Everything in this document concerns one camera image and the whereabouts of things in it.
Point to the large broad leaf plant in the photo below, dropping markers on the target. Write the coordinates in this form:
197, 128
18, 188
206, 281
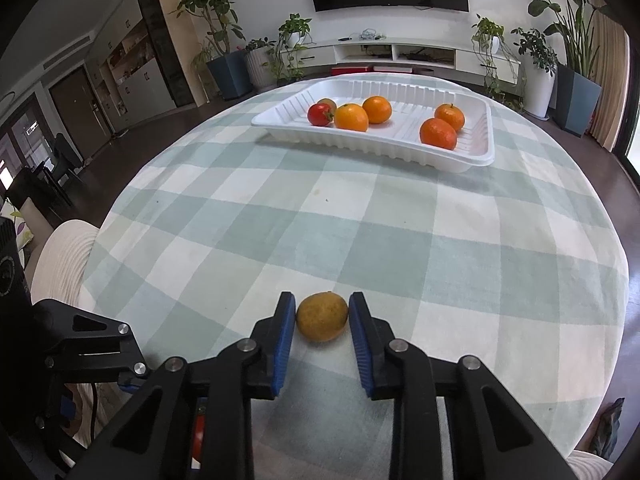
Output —
575, 15

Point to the small white plant pot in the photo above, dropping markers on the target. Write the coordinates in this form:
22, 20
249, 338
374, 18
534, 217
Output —
495, 45
295, 40

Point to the green white checked tablecloth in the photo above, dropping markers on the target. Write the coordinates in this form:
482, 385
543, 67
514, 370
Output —
350, 235

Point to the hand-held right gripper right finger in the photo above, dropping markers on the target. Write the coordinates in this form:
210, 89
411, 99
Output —
361, 355

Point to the small green plant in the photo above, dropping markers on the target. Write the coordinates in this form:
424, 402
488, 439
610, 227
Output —
257, 44

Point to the leaf print cushion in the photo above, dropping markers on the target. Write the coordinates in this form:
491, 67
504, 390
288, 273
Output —
20, 230

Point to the white plastic tray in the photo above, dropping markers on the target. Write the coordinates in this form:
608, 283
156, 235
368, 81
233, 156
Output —
400, 125

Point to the tall leafy tree plant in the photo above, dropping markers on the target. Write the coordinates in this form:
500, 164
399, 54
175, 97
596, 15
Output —
215, 5

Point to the white television cabinet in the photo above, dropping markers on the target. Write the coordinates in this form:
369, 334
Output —
465, 57

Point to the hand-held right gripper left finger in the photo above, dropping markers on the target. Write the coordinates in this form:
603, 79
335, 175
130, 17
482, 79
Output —
284, 350

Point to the dark cloth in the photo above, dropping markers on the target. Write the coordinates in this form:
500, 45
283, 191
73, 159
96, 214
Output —
607, 430

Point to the orange mandarin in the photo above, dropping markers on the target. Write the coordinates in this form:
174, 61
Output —
450, 116
377, 109
438, 133

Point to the dark dining table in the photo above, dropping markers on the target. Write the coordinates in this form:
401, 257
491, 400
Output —
30, 190

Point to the cream ribbed seat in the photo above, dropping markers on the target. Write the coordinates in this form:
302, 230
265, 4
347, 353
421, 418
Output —
65, 260

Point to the beige curtain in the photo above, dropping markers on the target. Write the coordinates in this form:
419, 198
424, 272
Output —
607, 85

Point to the bushy umbrella plant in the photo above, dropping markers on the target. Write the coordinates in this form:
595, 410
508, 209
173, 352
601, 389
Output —
537, 47

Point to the brown kiwi fruit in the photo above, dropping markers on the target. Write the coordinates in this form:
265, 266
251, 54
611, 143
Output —
322, 316
327, 102

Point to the built-in wall cabinet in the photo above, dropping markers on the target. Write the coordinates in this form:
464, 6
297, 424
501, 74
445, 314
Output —
130, 50

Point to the dark blue square planter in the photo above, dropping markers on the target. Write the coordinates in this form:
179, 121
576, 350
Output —
227, 77

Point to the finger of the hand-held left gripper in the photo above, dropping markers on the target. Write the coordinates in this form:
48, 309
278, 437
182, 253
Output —
100, 355

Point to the red object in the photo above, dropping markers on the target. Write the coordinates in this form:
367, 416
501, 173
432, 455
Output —
199, 430

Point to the smooth yellow orange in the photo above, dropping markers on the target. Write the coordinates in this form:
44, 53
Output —
351, 117

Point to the red tomato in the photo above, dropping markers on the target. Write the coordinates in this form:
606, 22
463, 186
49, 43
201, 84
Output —
319, 115

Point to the blue grey square planter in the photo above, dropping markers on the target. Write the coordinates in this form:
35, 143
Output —
575, 100

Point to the brown entrance door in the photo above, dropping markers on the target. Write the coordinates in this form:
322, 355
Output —
75, 105

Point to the black framed glass door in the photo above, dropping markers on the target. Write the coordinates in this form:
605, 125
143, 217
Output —
631, 110

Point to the trailing pothos plant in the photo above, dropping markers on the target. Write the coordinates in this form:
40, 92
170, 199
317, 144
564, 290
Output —
295, 24
487, 27

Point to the white ribbed planter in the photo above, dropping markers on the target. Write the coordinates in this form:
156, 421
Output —
260, 72

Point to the dark dining chair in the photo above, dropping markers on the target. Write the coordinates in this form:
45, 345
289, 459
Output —
67, 157

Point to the tall white round planter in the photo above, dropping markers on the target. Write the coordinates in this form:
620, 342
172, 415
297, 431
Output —
539, 92

